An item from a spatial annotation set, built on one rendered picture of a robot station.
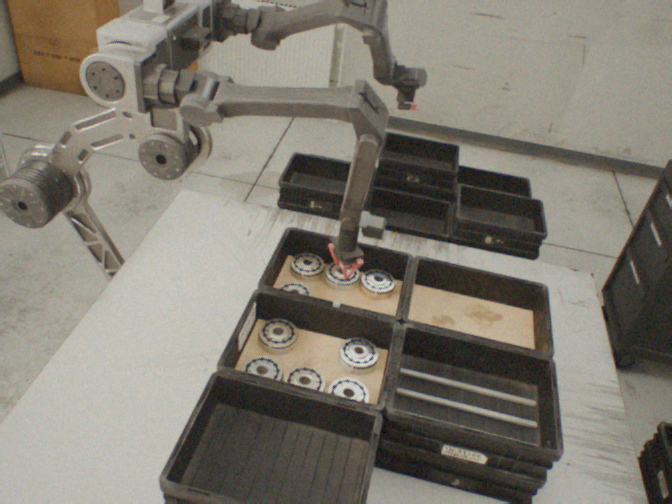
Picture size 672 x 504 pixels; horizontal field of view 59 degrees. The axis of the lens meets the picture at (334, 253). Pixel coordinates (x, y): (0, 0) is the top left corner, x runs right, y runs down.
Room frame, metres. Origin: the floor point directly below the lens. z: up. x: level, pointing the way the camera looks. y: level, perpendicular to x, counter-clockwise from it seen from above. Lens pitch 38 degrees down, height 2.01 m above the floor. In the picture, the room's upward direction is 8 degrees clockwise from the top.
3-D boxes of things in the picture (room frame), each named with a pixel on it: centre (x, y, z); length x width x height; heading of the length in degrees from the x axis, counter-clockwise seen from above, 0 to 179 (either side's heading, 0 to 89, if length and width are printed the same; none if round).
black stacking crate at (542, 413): (0.97, -0.38, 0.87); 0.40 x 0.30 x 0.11; 82
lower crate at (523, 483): (0.97, -0.38, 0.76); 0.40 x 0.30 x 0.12; 82
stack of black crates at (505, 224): (2.32, -0.71, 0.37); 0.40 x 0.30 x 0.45; 84
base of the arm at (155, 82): (1.23, 0.43, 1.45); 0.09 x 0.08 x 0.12; 174
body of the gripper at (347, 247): (1.39, -0.03, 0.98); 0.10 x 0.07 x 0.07; 30
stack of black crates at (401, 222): (2.36, -0.32, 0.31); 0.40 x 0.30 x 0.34; 84
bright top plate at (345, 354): (1.08, -0.10, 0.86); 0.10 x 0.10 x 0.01
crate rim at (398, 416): (0.97, -0.38, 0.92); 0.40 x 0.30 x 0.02; 82
